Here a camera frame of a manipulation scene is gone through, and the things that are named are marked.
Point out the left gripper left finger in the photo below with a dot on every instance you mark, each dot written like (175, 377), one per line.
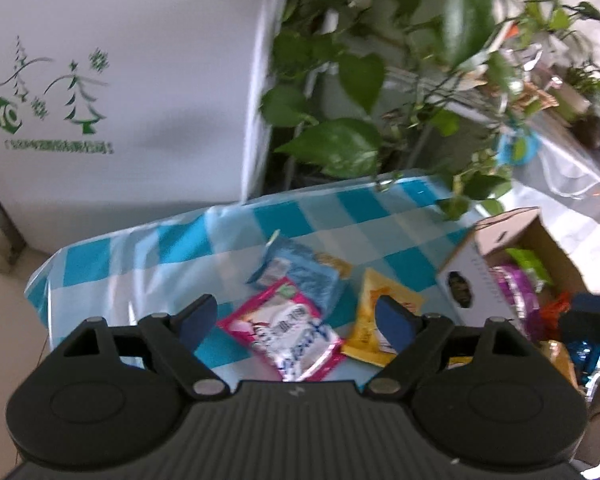
(173, 340)

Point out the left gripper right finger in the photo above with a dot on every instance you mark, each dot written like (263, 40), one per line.
(418, 341)

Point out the pink white snack packet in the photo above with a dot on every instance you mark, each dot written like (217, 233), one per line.
(285, 329)

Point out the purple foil snack packet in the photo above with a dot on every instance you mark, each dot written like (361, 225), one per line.
(519, 292)

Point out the green snack packet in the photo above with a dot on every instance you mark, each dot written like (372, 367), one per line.
(531, 264)

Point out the blue foil snack packet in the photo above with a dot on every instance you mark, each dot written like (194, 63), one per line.
(585, 357)

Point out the light blue snack packet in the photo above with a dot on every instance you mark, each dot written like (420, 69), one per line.
(318, 275)

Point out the blue checkered tablecloth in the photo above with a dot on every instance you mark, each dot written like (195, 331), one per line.
(163, 266)

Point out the cardboard milk box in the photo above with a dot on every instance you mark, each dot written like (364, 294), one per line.
(466, 280)

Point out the orange red snack packet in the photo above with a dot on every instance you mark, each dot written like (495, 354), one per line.
(550, 315)

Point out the yellow chips bag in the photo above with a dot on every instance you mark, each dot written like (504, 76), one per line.
(555, 351)

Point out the white appliance with green logo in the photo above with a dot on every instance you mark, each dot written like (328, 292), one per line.
(115, 113)

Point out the green pothos plant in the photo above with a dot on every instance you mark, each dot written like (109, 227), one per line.
(373, 88)

